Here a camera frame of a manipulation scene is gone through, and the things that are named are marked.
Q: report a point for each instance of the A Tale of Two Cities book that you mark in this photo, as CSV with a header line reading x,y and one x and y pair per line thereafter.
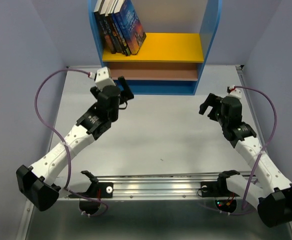
x,y
97,16

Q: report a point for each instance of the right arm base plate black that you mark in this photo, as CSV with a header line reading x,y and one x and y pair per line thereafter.
x,y
210,189

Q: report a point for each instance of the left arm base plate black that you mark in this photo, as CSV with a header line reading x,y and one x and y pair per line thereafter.
x,y
101,190

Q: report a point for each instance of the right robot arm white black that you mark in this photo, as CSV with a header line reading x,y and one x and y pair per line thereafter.
x,y
273,198

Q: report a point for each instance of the Jane Eyre book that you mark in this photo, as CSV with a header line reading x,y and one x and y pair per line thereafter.
x,y
130,25

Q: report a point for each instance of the blue yellow wooden bookshelf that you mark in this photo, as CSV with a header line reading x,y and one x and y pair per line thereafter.
x,y
171,60

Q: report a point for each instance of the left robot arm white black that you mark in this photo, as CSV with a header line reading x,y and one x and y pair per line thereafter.
x,y
37,181

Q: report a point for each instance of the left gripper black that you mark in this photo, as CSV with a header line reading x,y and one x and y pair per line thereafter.
x,y
126,94

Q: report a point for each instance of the Animal Farm book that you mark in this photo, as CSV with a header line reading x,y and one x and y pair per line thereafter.
x,y
121,30

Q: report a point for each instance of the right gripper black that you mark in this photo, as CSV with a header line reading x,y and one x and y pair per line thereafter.
x,y
211,99

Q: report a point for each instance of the aluminium mounting rail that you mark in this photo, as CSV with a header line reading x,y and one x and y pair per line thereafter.
x,y
144,188

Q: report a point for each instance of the Three Days to See book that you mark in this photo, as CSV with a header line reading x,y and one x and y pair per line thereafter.
x,y
117,40

